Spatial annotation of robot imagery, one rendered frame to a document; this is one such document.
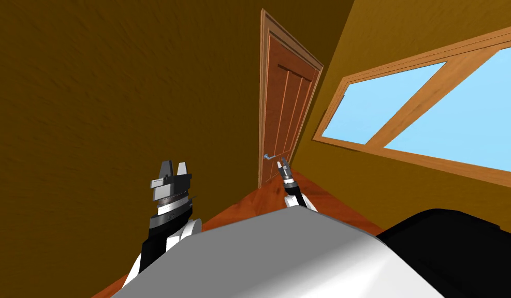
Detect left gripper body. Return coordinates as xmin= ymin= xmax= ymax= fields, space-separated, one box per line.
xmin=150 ymin=173 xmax=193 ymax=202

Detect brown wooden door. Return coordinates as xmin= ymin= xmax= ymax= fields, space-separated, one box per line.
xmin=261 ymin=35 xmax=319 ymax=188

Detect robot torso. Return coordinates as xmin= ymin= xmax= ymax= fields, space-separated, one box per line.
xmin=109 ymin=205 xmax=446 ymax=298

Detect wooden framed window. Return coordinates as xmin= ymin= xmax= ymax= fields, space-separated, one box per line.
xmin=313 ymin=24 xmax=511 ymax=191

